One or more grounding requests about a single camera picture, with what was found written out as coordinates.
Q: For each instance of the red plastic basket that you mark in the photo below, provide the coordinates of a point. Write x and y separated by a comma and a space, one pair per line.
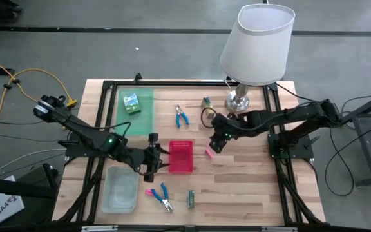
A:
180, 158

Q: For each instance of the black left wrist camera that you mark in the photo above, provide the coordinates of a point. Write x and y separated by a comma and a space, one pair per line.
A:
153, 139

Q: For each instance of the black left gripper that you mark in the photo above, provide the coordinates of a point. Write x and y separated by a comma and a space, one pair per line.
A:
138, 158

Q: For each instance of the green yellow crayon box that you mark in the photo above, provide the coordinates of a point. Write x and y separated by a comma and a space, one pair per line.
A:
191, 199
131, 104
207, 103

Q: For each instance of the black bag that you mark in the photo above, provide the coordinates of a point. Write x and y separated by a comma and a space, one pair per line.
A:
2, 9

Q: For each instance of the clear plastic bin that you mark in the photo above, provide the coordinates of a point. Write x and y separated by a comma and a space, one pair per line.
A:
120, 190

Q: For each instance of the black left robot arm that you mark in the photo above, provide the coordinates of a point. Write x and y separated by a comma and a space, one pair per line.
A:
76, 124

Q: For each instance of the black metal table frame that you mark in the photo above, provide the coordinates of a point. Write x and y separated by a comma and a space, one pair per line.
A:
188, 83

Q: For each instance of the silver metal bracket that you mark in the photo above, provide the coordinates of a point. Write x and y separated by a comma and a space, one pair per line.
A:
279, 229
100, 228

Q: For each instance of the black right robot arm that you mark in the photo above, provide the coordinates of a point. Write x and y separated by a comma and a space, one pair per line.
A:
301, 112

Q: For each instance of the green translucent plastic tray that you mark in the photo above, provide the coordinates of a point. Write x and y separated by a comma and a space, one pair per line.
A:
143, 122

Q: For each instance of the silver table lamp white shade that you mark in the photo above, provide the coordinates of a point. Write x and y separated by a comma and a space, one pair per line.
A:
256, 48

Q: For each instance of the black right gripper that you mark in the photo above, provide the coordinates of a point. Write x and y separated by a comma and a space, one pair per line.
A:
222, 134

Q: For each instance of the black metal stand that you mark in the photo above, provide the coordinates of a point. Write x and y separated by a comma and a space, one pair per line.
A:
364, 145
11, 188

